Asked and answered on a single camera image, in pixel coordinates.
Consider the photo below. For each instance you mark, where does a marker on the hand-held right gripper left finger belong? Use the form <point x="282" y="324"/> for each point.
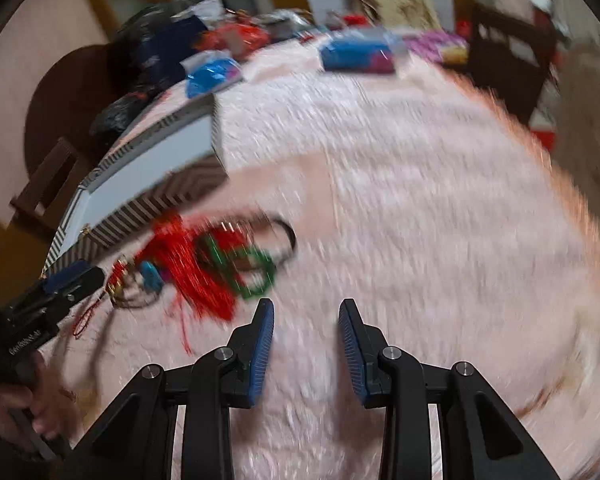
<point x="262" y="345"/>

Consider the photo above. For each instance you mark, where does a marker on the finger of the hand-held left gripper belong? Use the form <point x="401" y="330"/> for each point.
<point x="35" y="307"/>
<point x="66" y="276"/>

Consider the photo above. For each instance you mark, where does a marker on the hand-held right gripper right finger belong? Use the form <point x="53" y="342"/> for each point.
<point x="350" y="347"/>

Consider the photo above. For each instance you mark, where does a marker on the red tassel ornament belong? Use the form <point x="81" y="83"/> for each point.
<point x="190" y="265"/>

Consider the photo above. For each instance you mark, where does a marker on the striped jewelry box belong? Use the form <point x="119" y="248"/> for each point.
<point x="150" y="160"/>

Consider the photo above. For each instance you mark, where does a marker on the person's left hand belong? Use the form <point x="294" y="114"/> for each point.
<point x="42" y="410"/>

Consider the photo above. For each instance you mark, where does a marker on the dark wooden chair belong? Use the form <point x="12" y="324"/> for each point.
<point x="40" y="190"/>
<point x="510" y="40"/>

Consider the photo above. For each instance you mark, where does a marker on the pink fluffy blanket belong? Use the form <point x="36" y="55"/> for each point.
<point x="405" y="210"/>

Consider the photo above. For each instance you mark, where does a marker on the small black plastic bag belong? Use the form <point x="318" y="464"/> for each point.
<point x="115" y="112"/>

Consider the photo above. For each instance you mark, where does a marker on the round dark wooden board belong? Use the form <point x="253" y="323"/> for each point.
<point x="65" y="90"/>

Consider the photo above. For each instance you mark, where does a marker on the blue tissue pack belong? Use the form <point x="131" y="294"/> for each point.
<point x="355" y="55"/>
<point x="212" y="75"/>

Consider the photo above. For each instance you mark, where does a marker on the large black plastic bag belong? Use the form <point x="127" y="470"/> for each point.
<point x="137" y="35"/>

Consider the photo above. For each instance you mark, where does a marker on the navy paper bag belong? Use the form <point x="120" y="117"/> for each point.
<point x="180" y="35"/>

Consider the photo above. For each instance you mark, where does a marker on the red plastic bag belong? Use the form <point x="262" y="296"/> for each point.
<point x="240" y="37"/>

